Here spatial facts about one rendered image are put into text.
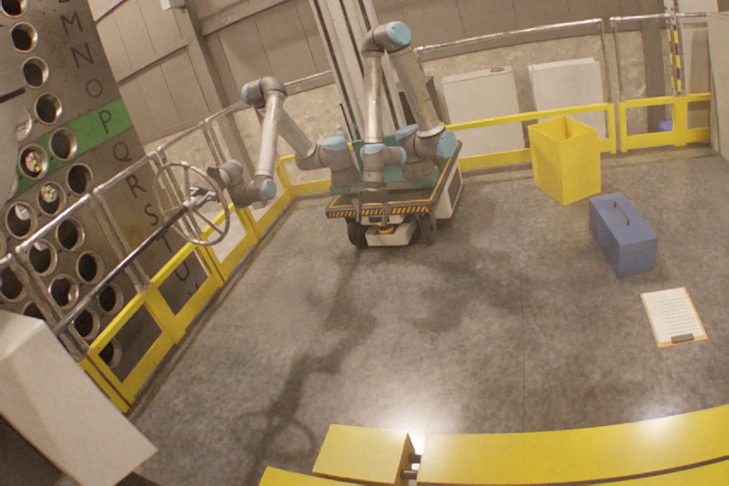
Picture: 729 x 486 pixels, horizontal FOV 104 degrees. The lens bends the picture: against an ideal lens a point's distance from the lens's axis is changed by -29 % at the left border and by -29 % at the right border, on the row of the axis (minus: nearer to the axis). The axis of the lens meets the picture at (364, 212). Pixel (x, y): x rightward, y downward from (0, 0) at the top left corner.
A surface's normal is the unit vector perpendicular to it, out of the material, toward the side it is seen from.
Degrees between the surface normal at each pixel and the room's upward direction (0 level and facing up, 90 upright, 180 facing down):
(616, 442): 0
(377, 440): 0
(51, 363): 90
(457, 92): 90
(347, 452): 0
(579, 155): 90
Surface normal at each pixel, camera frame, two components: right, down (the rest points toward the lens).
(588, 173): 0.13, 0.42
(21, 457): 0.92, -0.11
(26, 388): 0.71, 0.12
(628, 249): -0.15, 0.49
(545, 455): -0.28, -0.86
